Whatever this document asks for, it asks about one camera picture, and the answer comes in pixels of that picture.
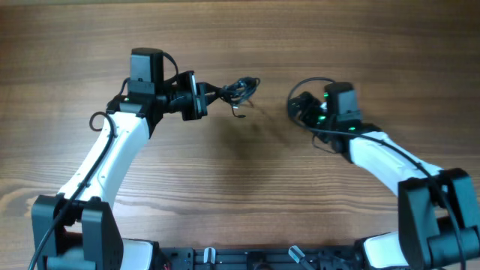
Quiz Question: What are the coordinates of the black USB cable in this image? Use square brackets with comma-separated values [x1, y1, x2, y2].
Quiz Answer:
[209, 76, 262, 119]

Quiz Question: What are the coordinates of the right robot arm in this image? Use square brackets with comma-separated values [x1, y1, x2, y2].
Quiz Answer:
[286, 78, 479, 269]

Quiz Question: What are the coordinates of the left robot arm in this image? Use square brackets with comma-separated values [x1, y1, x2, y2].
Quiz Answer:
[29, 48, 236, 269]

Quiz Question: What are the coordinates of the right camera black cable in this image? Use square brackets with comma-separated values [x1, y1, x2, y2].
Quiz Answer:
[286, 76, 468, 270]

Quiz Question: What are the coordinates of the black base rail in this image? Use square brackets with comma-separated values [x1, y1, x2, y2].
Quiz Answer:
[154, 245, 365, 270]

